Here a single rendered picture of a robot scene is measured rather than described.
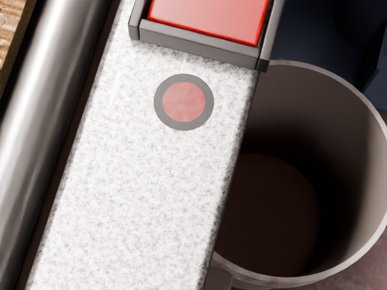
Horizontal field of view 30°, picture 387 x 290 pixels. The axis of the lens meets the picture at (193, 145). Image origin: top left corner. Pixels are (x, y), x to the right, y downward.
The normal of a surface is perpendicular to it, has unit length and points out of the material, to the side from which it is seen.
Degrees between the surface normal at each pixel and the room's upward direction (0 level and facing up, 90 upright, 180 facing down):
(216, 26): 0
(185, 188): 0
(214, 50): 90
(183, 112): 0
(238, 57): 90
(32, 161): 40
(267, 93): 87
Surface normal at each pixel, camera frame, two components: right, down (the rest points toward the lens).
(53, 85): 0.53, -0.11
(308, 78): -0.31, 0.89
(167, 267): 0.03, -0.29
